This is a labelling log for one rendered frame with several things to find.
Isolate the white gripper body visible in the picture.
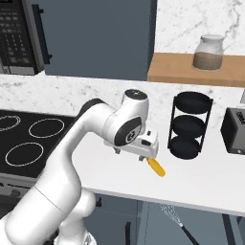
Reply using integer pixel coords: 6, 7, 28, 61
102, 136, 160, 160

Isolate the open drawer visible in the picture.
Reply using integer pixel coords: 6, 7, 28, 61
137, 200, 245, 245

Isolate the yellow oblong food item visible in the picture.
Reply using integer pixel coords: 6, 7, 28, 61
145, 157, 167, 178

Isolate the black three-tier stand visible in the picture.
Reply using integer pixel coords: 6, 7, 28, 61
167, 91, 214, 160

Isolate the dark blue cupboard door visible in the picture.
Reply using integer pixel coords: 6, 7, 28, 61
83, 191, 142, 245

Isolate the black hob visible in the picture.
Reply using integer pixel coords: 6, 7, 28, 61
0, 108, 77, 179

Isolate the wooden shelf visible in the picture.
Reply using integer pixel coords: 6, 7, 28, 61
146, 52, 245, 88

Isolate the grey oven front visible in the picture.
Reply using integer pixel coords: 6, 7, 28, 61
0, 171, 40, 221

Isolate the glass jar with brown contents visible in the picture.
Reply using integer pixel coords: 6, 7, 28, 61
192, 33, 226, 72

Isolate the black and grey microwave oven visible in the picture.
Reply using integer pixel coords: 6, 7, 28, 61
0, 0, 46, 77

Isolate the metal whisk with black handle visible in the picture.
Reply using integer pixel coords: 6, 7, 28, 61
159, 204, 201, 245

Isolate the dark blue wall cupboard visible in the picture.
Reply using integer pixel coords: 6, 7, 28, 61
31, 0, 158, 81

